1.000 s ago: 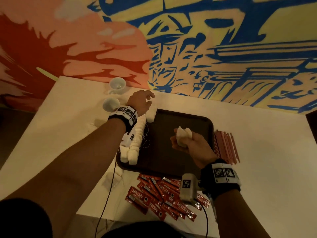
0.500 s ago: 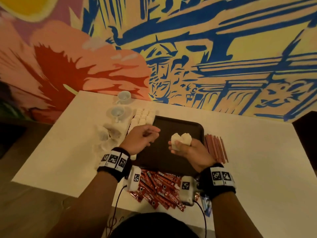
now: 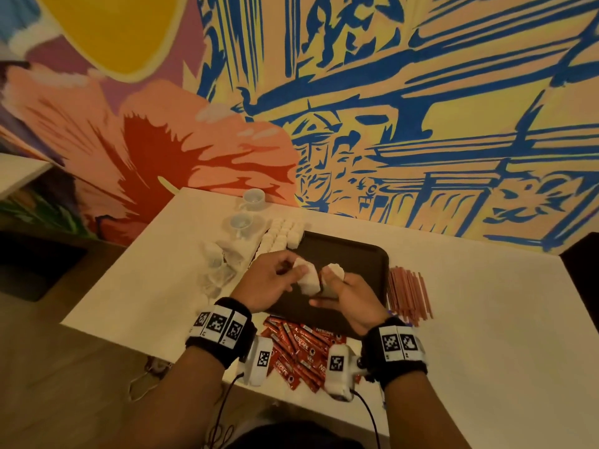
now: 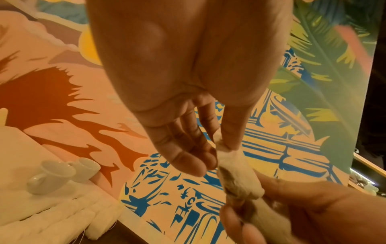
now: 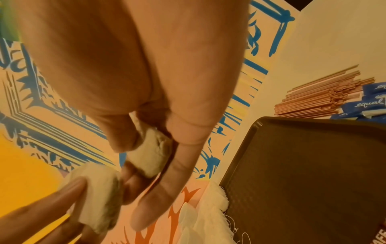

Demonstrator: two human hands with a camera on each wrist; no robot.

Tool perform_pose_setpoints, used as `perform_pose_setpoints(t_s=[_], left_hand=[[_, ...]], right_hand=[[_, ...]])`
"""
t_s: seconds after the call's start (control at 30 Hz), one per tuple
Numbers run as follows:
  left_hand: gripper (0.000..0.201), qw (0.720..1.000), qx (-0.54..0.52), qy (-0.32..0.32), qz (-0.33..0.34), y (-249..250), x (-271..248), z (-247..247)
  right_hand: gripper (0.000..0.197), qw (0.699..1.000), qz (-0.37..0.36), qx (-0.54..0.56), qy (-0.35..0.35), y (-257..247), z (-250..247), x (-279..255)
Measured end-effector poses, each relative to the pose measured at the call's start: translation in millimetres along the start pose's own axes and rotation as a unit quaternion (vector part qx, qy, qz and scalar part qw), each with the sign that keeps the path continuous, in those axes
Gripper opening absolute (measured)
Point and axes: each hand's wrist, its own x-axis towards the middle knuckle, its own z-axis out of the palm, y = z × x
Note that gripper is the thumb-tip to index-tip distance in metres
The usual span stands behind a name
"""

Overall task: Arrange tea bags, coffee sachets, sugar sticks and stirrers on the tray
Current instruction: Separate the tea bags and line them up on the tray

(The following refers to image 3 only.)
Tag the bunch of tea bags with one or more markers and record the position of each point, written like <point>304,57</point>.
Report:
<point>334,270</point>

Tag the person's right hand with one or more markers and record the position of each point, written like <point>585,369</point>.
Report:
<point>356,299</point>

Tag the person's right forearm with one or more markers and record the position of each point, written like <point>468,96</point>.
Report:
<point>426,411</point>

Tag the person's left hand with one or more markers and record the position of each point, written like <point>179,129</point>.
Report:
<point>267,280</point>

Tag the single white tea bag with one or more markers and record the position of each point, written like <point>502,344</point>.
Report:
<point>306,277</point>

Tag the black marker wristband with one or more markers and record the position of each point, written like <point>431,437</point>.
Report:
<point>393,349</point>
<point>221,330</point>

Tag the pile of red Nescafe sachets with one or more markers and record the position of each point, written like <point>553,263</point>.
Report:
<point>304,350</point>

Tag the white side table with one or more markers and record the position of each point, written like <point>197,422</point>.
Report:
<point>21,173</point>

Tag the pile of white tea bags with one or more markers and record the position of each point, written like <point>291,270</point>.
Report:
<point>220,266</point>

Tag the person's black shirt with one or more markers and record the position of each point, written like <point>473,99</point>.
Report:
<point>290,436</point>

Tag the person's left forearm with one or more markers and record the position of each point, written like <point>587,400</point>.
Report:
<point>168,402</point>

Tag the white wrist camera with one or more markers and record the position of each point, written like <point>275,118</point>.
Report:
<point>259,360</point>
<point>339,367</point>

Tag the row of tea bags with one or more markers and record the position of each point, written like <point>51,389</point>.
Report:
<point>281,234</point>

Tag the dark brown tray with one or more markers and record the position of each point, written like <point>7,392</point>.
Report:
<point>360,252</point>

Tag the small white cup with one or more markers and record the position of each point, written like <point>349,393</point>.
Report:
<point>253,198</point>
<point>240,222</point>

